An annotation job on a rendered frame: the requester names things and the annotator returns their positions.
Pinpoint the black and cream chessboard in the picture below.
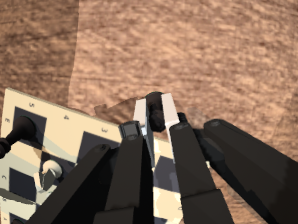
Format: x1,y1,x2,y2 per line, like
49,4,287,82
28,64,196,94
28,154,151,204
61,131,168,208
0,87,183,224

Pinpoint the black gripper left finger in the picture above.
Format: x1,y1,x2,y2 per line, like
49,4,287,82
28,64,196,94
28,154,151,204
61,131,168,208
25,98,156,224

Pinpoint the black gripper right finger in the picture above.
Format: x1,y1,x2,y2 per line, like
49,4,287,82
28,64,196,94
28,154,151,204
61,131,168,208
161,93,298,224

